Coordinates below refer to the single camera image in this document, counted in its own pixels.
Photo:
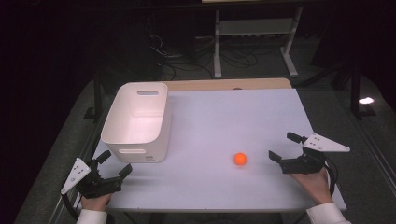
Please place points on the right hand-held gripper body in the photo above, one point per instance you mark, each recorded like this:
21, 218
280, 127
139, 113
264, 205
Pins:
303, 163

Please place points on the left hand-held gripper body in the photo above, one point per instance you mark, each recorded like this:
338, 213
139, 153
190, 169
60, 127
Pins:
93, 185

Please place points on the orange ball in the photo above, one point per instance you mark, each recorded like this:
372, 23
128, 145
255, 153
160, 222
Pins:
240, 158

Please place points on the white plastic bin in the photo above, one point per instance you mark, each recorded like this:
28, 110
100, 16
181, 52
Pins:
138, 124

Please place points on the person's left hand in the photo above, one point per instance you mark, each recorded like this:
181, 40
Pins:
96, 202

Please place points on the person's right hand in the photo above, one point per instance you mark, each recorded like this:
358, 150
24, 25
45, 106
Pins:
311, 186

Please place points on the black metal stand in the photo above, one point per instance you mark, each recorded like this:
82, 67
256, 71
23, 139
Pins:
355, 90
97, 96

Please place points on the small white object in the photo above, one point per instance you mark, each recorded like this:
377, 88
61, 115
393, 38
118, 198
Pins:
366, 100

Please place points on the wooden board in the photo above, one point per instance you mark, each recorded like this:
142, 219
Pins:
227, 84

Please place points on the white metal desk frame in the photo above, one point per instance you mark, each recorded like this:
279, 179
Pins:
256, 28

